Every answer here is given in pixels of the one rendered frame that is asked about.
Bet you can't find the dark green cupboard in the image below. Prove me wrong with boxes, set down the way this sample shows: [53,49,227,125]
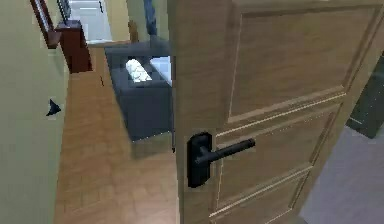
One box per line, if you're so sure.
[345,53,384,140]

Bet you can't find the white patterned pillow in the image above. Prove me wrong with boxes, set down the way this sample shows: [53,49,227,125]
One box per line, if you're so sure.
[125,58,153,84]

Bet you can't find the light brown wooden door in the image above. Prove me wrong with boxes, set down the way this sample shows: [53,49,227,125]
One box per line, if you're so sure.
[167,0,384,224]

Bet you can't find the plain white cushion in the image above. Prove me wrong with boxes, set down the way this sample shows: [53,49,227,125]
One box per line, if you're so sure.
[149,55,173,88]

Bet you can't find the black door handle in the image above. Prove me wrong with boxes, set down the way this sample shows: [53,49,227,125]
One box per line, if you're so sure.
[186,131,257,189]

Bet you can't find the dark red wooden cabinet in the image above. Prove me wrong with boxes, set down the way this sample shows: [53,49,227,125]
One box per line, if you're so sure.
[54,19,93,74]

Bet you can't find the small black wall hook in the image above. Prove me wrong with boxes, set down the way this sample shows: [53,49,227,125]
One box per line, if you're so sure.
[45,98,62,117]

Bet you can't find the dark red framed picture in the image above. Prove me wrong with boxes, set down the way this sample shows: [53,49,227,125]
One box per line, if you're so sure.
[29,0,62,50]

